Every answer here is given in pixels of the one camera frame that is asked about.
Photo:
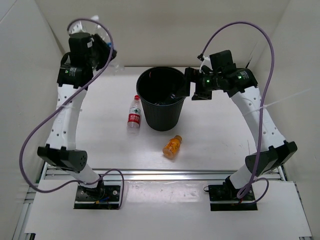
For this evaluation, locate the white cable tie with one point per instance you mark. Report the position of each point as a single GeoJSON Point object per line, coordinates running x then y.
{"type": "Point", "coordinates": [278, 101]}

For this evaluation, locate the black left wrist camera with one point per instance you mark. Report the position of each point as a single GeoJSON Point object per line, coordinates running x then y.
{"type": "Point", "coordinates": [80, 43]}

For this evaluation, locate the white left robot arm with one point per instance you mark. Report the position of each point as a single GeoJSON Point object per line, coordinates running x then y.
{"type": "Point", "coordinates": [60, 148]}

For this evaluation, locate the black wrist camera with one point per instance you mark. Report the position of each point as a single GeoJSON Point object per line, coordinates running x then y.
{"type": "Point", "coordinates": [80, 43]}
{"type": "Point", "coordinates": [221, 60]}

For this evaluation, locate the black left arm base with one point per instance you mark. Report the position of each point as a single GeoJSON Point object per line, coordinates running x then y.
{"type": "Point", "coordinates": [109, 198]}

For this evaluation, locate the aluminium table rail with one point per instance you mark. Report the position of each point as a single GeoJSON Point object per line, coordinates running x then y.
{"type": "Point", "coordinates": [52, 173]}

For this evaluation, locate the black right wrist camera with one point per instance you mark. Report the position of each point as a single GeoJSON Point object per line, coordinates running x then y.
{"type": "Point", "coordinates": [221, 60]}

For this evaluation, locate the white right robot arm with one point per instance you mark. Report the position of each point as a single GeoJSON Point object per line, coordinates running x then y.
{"type": "Point", "coordinates": [272, 148]}

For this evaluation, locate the orange juice bottle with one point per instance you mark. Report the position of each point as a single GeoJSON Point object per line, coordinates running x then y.
{"type": "Point", "coordinates": [172, 147]}

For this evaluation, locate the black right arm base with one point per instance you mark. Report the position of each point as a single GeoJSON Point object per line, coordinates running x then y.
{"type": "Point", "coordinates": [223, 201]}

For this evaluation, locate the black ribbed plastic bin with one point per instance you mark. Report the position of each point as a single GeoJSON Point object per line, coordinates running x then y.
{"type": "Point", "coordinates": [157, 87]}

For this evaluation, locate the red label clear bottle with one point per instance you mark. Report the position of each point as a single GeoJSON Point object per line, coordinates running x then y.
{"type": "Point", "coordinates": [134, 115]}

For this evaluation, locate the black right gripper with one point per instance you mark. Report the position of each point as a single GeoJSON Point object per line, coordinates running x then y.
{"type": "Point", "coordinates": [190, 76]}

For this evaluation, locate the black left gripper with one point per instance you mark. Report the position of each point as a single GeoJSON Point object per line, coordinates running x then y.
{"type": "Point", "coordinates": [105, 51]}

